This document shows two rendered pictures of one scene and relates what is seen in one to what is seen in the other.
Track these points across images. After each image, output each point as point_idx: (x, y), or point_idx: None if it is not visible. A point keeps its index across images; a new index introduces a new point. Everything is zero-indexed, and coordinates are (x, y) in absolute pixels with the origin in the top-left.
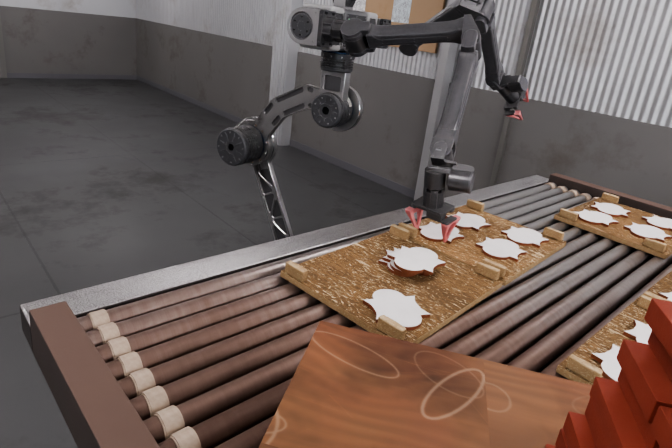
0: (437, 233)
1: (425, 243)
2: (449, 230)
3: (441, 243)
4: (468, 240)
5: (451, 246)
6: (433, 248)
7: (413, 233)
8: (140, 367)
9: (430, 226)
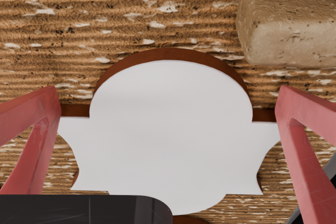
0: (156, 137)
1: None
2: (22, 173)
3: (74, 77)
4: (54, 179)
5: (18, 89)
6: None
7: (257, 0)
8: None
9: (234, 166)
